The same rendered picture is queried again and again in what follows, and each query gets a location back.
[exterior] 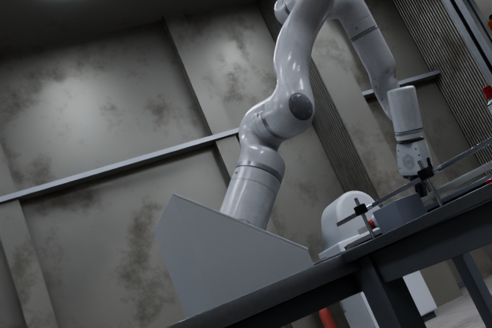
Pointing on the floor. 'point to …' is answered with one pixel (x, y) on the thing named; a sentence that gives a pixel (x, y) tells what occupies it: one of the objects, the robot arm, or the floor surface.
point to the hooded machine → (353, 308)
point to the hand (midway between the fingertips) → (420, 189)
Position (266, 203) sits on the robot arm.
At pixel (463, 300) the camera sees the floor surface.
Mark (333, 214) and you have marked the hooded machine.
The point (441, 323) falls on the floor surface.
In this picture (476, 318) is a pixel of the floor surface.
